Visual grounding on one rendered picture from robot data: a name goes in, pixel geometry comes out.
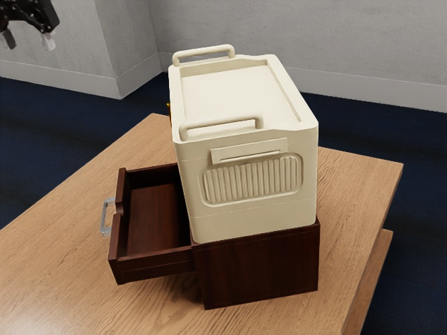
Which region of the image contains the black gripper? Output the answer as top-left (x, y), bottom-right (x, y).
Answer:
top-left (0, 0), bottom-right (61, 52)

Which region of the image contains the cream box with lid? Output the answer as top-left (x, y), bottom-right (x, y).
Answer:
top-left (167, 43), bottom-right (320, 244)

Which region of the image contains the dark wood cabinet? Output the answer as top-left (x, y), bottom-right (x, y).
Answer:
top-left (190, 218), bottom-right (321, 311)

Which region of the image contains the dark wood drawer, metal handle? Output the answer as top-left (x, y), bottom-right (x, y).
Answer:
top-left (100, 163), bottom-right (197, 285)

